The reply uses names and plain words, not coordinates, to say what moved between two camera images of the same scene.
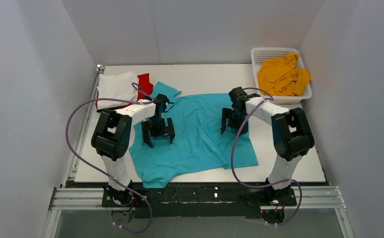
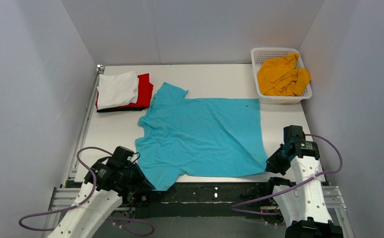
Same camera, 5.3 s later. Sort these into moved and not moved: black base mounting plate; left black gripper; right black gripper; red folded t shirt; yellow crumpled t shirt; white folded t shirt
Moved: left black gripper; right black gripper
Not moved: black base mounting plate; yellow crumpled t shirt; white folded t shirt; red folded t shirt
